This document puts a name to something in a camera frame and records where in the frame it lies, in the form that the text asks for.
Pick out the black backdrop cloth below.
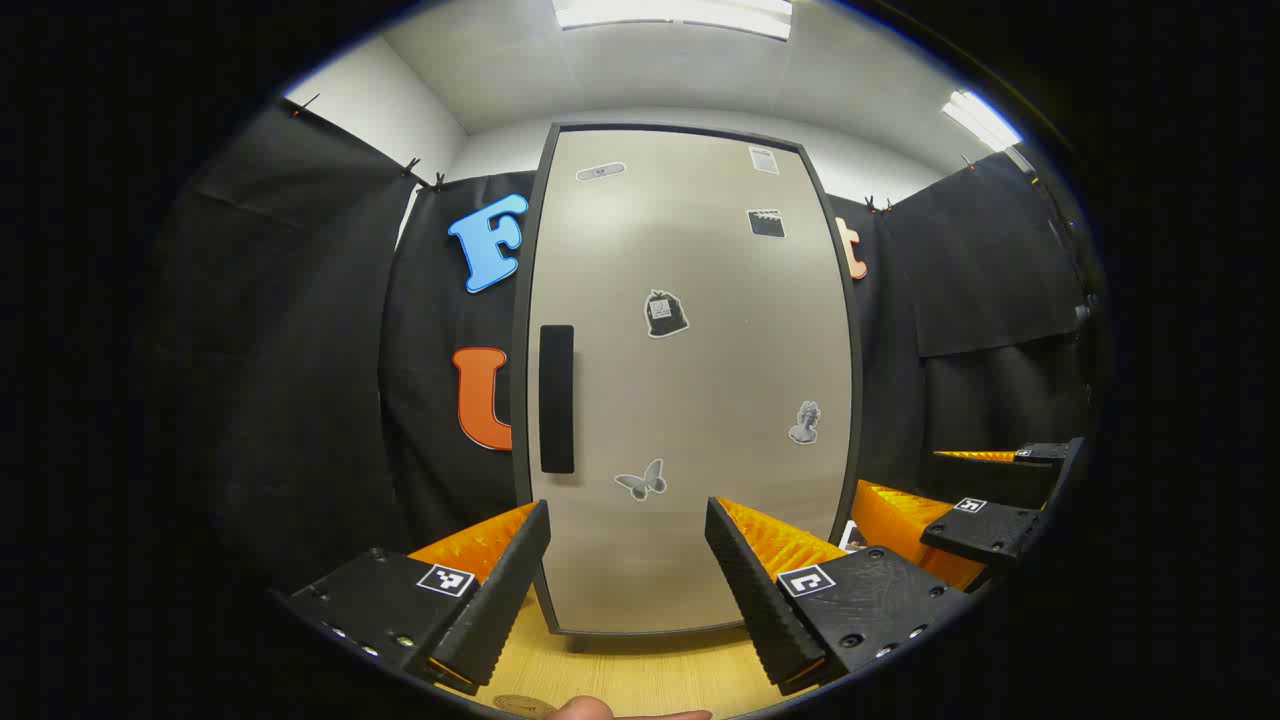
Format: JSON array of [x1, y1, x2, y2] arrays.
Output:
[[150, 95, 1096, 591]]

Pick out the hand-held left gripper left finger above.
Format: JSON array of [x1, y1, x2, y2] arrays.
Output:
[[285, 500, 553, 698]]

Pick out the small ceiling light panel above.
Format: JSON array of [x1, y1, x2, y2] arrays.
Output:
[[942, 90, 1023, 153]]

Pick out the grey cabinet door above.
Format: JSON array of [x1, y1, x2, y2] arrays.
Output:
[[527, 128, 856, 633]]

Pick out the black door handle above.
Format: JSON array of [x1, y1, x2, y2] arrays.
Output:
[[539, 324, 576, 475]]

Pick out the grey cabinet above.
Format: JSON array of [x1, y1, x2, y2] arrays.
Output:
[[510, 122, 866, 651]]

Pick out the long ceiling light panel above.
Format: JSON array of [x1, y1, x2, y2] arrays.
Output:
[[552, 0, 793, 41]]

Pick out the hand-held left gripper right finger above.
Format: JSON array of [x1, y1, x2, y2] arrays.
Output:
[[705, 496, 973, 698]]

